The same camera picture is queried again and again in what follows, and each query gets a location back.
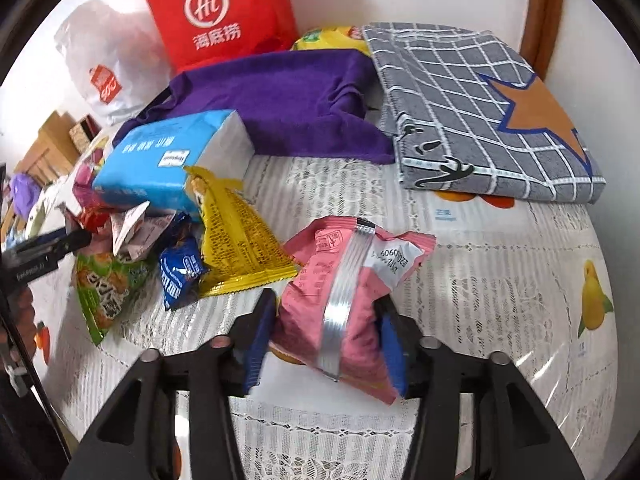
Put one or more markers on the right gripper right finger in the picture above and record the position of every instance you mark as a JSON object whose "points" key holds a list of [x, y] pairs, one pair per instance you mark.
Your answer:
{"points": [[478, 418]]}

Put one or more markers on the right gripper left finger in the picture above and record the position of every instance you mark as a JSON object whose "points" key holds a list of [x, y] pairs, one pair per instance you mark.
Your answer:
{"points": [[133, 436]]}

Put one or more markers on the red candy packet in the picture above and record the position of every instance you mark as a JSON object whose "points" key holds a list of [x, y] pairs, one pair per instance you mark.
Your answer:
{"points": [[94, 219]]}

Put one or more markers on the green rice cracker bag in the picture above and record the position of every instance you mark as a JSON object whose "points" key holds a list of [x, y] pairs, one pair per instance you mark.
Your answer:
{"points": [[106, 285]]}

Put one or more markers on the pink patterned candy packet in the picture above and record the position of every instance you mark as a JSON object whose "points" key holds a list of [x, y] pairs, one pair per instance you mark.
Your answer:
{"points": [[89, 168]]}

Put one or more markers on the pale pink pastry packet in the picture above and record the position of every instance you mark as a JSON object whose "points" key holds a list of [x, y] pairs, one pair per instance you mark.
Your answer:
{"points": [[134, 232]]}

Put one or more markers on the blue tissue pack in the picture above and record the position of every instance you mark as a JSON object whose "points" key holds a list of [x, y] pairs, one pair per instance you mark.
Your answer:
{"points": [[148, 165]]}

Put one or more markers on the small blue snack packet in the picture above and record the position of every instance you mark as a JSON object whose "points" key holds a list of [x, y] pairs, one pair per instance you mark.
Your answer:
{"points": [[181, 267]]}

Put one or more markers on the yellow snack packet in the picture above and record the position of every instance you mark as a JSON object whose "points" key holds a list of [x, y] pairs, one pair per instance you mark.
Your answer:
{"points": [[238, 248]]}

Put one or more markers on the pink snack bag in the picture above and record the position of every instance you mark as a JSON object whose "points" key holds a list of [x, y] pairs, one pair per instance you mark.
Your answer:
{"points": [[326, 319]]}

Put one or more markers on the person's left hand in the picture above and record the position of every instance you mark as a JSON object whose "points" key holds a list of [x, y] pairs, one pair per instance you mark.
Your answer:
{"points": [[23, 316]]}

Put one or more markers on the wooden furniture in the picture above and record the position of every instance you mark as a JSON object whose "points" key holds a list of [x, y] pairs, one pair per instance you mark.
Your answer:
{"points": [[53, 154]]}

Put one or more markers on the patterned brown box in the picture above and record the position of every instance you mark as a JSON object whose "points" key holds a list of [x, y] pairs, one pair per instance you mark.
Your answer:
{"points": [[83, 133]]}

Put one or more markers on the white Miniso plastic bag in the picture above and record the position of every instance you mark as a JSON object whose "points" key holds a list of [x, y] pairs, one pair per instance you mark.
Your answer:
{"points": [[117, 61]]}

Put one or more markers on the red Hi paper bag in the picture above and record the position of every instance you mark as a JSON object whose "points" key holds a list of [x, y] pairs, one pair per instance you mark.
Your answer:
{"points": [[197, 33]]}

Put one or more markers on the grey checked star cloth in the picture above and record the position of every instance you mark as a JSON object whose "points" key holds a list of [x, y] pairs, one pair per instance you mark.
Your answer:
{"points": [[467, 114]]}

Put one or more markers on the purple towel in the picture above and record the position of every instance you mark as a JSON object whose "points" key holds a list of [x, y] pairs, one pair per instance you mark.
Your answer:
{"points": [[292, 103]]}

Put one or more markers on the yellow-green snack bag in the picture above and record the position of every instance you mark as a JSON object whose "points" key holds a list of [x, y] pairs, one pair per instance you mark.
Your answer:
{"points": [[332, 38]]}

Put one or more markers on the wooden door frame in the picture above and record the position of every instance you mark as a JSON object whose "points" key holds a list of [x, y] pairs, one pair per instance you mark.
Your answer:
{"points": [[542, 23]]}

